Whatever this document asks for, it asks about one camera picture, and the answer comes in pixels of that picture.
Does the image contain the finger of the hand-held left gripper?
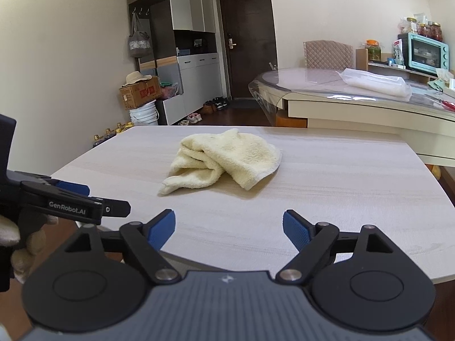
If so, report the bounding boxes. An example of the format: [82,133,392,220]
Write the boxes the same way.
[21,181,131,225]
[34,176,90,197]

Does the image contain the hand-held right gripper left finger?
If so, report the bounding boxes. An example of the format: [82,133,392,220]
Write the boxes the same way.
[64,209,181,285]

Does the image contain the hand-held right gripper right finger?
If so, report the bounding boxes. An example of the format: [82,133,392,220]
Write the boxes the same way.
[275,209,395,285]

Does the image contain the pale yellow towel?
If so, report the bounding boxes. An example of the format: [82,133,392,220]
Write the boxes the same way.
[157,128,282,196]

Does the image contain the person's left hand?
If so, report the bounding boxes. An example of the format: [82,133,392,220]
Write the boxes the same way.
[0,214,59,285]

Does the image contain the white plastic bucket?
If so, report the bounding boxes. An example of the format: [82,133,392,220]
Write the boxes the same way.
[130,100,158,115]
[130,111,159,126]

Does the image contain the cardboard box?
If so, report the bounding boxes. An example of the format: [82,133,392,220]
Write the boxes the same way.
[119,76,162,110]

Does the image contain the straw hat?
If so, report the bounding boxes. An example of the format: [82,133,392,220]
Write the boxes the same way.
[123,72,153,88]

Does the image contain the cream dining table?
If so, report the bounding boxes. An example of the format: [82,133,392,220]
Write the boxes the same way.
[248,67,455,167]

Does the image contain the pile of plastic bags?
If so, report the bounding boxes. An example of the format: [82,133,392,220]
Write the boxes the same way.
[159,82,179,100]

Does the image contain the grey hanging bag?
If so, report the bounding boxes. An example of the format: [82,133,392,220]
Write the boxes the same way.
[128,12,153,58]

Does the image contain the grey white cabinet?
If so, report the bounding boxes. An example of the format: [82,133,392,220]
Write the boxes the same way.
[126,0,219,126]

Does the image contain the clear plastic bag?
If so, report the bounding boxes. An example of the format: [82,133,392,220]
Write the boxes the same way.
[336,67,413,100]

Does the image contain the quilted beige chair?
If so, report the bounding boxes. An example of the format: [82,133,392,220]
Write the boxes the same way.
[303,40,354,70]

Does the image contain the dark brown door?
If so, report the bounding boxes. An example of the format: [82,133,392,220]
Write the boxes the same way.
[218,0,278,100]

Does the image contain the orange lid jar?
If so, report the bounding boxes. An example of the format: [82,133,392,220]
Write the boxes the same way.
[366,40,382,61]

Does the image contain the white red packet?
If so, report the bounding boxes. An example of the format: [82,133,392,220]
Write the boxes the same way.
[393,41,406,65]

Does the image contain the teal toaster oven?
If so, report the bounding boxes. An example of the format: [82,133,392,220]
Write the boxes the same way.
[397,32,449,72]

